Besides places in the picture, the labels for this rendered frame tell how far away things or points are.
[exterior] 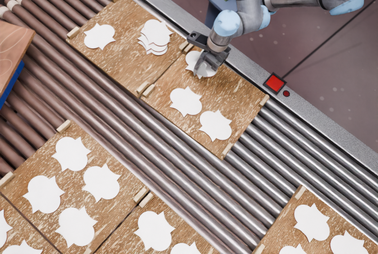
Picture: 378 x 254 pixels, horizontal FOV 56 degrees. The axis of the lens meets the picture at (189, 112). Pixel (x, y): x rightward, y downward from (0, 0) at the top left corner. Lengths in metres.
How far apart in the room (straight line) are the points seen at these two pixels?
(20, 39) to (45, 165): 0.50
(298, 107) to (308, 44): 1.43
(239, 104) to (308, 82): 1.36
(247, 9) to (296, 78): 1.63
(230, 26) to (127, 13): 0.66
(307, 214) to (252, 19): 0.73
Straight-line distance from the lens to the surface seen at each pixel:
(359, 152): 1.63
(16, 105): 1.56
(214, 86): 1.51
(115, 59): 1.55
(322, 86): 2.82
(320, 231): 1.44
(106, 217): 1.34
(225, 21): 1.15
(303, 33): 3.02
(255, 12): 1.21
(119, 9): 1.70
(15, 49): 1.54
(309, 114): 1.59
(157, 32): 1.59
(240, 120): 1.46
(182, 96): 1.46
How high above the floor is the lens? 2.26
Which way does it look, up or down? 66 degrees down
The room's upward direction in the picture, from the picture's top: 13 degrees clockwise
